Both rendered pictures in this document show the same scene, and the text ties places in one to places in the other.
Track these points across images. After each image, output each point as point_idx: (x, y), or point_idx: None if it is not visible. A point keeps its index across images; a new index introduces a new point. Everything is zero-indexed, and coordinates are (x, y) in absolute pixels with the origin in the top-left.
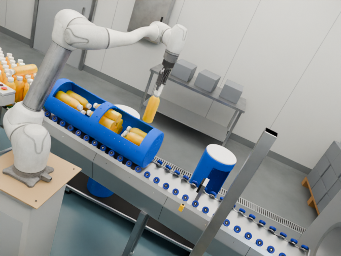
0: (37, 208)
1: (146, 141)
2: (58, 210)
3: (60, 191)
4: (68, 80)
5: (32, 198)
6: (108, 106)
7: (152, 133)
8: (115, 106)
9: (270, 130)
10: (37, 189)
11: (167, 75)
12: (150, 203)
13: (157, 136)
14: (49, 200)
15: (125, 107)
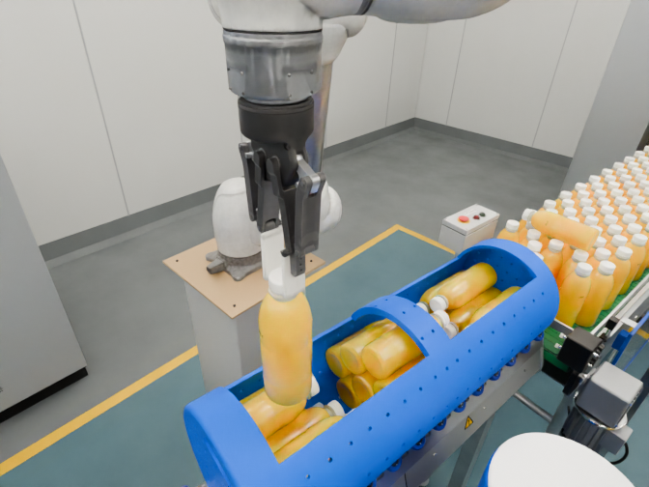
0: (163, 262)
1: (203, 395)
2: (237, 368)
3: (225, 322)
4: (531, 258)
5: (183, 258)
6: (396, 311)
7: (221, 406)
8: (416, 337)
9: None
10: (199, 263)
11: (276, 195)
12: None
13: (199, 418)
14: (210, 308)
15: None
